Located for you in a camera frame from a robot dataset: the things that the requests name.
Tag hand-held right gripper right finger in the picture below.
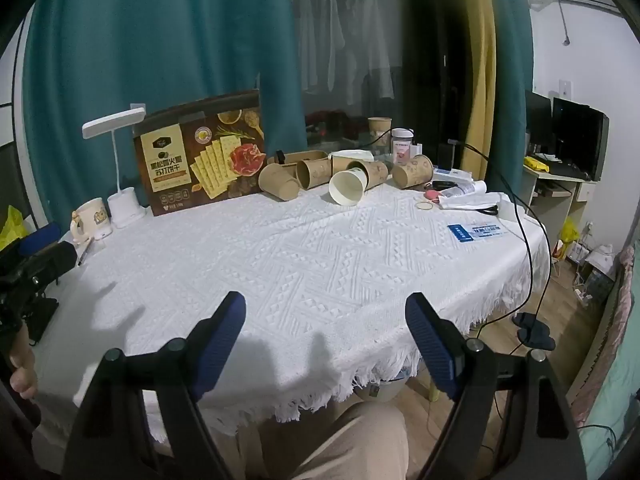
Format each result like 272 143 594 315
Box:
404 292 587 480

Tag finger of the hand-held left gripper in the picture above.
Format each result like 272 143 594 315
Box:
19 223 62 256
20 242 79 287

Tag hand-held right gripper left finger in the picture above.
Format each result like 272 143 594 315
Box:
62 291 247 480

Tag person's left hand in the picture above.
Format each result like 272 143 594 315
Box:
9 329 39 401

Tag yellow plastic bag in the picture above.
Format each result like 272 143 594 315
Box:
0 205 30 252

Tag cream cartoon mug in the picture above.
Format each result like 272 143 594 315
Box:
70 197 114 245

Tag white bucket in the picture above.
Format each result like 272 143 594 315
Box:
359 376 407 404

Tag white desk lamp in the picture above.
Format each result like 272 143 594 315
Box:
82 107 148 229

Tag white textured tablecloth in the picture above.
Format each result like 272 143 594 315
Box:
32 177 551 445

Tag blue and white card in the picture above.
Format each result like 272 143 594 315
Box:
447 220 509 244

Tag person's beige trouser leg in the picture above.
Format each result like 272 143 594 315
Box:
234 402 426 480

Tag white tube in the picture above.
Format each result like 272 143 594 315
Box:
439 179 489 211

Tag brown cracker box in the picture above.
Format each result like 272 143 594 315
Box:
132 90 266 217

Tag pink quilt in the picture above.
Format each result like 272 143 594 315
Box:
572 247 637 427

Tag white computer desk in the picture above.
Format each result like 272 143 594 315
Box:
522 159 599 249

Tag teal bedsheet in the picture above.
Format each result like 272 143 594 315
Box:
579 340 640 467

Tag clear jar white lid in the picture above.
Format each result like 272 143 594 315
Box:
390 127 415 166

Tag white tissue pack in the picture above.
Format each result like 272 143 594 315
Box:
327 148 374 162

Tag teal curtain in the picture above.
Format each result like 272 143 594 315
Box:
22 0 307 222
487 0 535 202

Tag black computer monitor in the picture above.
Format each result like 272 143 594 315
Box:
552 97 610 182
525 91 553 154

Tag yellow curtain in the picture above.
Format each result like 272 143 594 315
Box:
457 0 501 182

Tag hanging white clothes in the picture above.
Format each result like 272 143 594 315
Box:
297 0 397 107

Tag black cable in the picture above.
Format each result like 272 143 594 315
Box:
372 127 539 342

